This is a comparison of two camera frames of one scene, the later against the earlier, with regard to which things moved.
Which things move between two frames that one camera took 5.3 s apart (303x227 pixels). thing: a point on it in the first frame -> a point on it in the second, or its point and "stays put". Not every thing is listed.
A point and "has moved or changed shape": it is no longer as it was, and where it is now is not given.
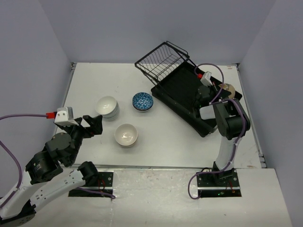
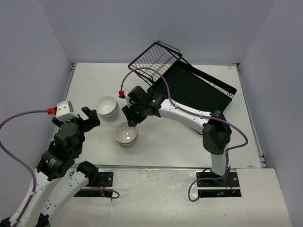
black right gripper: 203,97 -> 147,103
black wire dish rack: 180,90 has moved or changed shape
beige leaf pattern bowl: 126,135 stays put
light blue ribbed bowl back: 106,106 stays put
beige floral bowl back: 227,87 -> 125,134
